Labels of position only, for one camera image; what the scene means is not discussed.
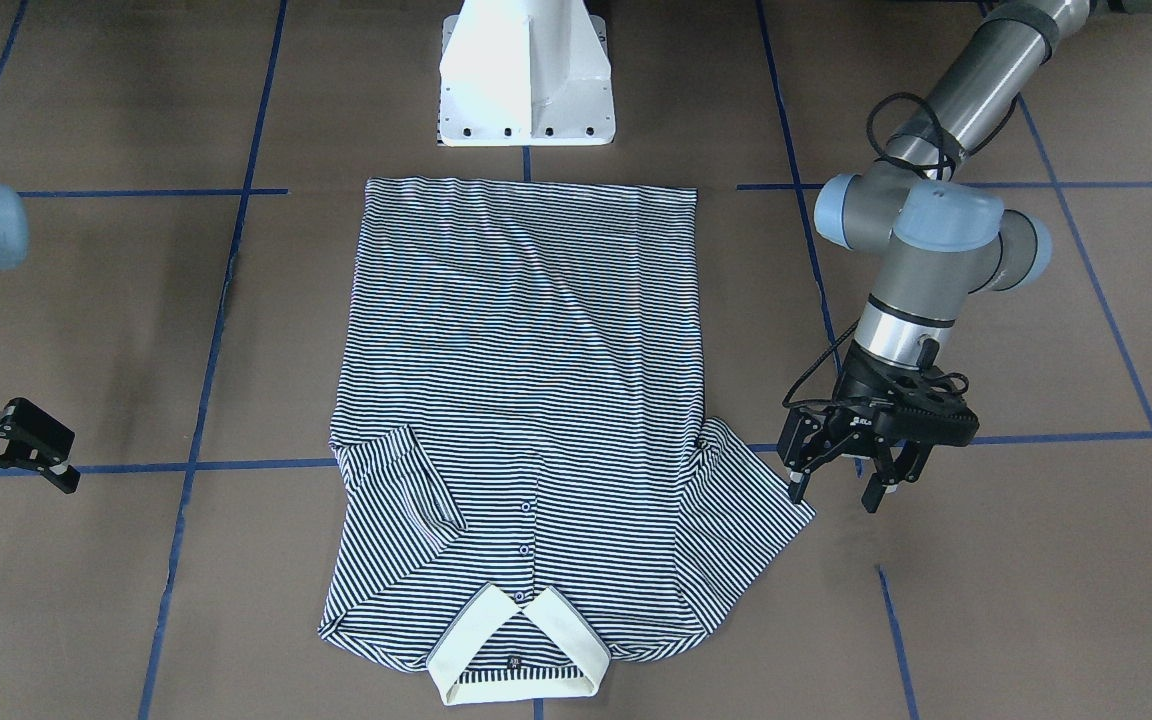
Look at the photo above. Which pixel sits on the navy white striped polo shirt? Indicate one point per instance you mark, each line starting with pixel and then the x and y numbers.
pixel 534 489

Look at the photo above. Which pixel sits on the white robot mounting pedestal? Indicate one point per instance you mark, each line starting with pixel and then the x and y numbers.
pixel 525 73

